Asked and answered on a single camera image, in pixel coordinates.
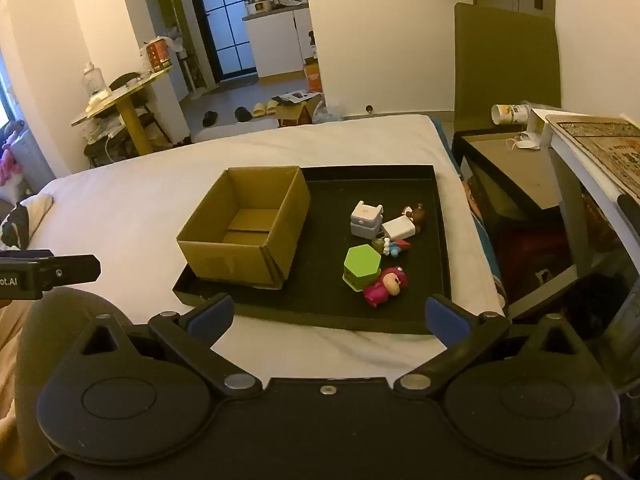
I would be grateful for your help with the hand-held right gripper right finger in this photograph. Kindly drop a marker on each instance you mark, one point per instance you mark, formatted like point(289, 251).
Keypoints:
point(445, 320)

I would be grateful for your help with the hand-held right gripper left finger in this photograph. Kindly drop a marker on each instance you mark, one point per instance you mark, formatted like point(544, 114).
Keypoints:
point(212, 315)

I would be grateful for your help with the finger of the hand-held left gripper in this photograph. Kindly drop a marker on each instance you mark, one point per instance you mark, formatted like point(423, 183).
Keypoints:
point(75, 267)
point(25, 254)

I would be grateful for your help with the brown cardboard box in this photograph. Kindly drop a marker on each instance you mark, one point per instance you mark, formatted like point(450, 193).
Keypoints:
point(235, 260)

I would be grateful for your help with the pink figurine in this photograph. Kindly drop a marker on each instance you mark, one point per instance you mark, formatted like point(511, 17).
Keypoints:
point(385, 287)

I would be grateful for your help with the small blue white toy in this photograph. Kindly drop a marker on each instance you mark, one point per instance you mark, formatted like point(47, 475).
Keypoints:
point(397, 247)

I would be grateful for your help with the green hexagonal box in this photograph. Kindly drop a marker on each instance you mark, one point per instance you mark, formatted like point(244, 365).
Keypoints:
point(361, 267)

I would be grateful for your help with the small clear jar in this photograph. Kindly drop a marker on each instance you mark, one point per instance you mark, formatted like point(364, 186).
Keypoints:
point(378, 245)

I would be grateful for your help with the white cube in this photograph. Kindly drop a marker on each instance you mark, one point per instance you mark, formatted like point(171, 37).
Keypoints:
point(397, 227)

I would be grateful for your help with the brown figurine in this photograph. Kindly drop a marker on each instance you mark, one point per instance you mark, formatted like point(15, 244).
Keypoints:
point(416, 216)

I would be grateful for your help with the black tray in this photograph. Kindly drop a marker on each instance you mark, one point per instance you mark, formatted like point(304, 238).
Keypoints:
point(330, 280)

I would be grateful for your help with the grey and white square toy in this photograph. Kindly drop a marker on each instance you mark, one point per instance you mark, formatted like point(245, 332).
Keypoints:
point(365, 217)

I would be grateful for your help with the black and white cloth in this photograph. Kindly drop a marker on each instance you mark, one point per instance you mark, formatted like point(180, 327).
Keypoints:
point(15, 222)

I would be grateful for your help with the white bed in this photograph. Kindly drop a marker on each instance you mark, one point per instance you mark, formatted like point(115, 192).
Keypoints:
point(125, 200)

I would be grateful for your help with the colourful patterned bedsheet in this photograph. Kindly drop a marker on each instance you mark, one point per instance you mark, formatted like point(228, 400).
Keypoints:
point(480, 240)

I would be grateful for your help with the white laundry basket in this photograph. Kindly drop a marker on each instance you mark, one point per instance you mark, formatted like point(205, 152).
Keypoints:
point(35, 160)

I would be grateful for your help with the pink plush toy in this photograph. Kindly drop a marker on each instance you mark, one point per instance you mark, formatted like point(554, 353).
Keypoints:
point(10, 155)

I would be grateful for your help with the dark stool with clutter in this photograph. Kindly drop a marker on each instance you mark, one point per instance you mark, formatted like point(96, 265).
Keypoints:
point(100, 140)

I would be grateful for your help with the cream object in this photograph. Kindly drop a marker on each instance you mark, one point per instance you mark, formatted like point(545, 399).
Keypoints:
point(97, 100)

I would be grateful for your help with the white table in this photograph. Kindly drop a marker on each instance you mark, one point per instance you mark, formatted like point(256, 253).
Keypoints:
point(570, 200)

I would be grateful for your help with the round table with yellow leg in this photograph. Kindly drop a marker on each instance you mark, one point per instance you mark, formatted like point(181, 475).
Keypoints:
point(125, 92)

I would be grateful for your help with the white floor mat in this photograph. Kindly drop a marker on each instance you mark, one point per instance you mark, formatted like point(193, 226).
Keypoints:
point(235, 130)

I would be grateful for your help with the black round chair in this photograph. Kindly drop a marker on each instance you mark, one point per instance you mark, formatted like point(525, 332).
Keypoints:
point(125, 81)

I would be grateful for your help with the white face mask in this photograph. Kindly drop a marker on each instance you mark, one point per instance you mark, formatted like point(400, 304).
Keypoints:
point(525, 142)

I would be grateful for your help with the black shoe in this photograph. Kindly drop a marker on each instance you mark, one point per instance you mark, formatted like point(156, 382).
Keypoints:
point(243, 113)
point(210, 119)

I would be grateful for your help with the beige slipper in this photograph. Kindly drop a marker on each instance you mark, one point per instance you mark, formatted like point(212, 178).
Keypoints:
point(259, 108)
point(271, 106)

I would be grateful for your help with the small white box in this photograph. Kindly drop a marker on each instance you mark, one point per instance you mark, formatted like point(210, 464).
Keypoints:
point(537, 125)

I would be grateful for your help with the white and yellow paper cup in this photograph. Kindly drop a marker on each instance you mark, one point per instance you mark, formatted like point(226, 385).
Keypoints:
point(510, 114)

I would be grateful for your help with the open cardboard box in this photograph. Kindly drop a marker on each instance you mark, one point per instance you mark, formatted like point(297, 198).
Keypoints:
point(295, 110)

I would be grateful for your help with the red box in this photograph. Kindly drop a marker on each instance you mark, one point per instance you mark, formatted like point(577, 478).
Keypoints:
point(160, 55)

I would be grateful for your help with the patterned board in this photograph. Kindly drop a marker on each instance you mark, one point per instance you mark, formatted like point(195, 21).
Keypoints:
point(600, 145)

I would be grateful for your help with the clear plastic bag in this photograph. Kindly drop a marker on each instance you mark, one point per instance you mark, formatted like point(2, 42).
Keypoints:
point(330, 110)

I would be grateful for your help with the white plastic bag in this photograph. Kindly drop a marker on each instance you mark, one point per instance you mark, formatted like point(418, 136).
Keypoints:
point(172, 40)

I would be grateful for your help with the orange box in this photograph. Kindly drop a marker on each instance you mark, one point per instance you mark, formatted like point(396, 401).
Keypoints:
point(312, 77)

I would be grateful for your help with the olive high-back chair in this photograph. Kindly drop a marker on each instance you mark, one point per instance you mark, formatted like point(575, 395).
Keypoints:
point(505, 60)

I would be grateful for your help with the white kitchen cabinet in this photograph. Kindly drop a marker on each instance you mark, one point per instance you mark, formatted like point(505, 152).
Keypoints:
point(277, 42)

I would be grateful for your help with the dark bottle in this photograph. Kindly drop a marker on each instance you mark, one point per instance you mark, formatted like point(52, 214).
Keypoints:
point(313, 44)

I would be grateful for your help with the glass panel door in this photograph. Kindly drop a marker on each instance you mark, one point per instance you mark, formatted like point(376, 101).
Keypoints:
point(225, 15)

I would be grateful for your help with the white rice cooker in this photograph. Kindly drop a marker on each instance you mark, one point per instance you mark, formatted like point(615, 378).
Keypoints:
point(259, 7)

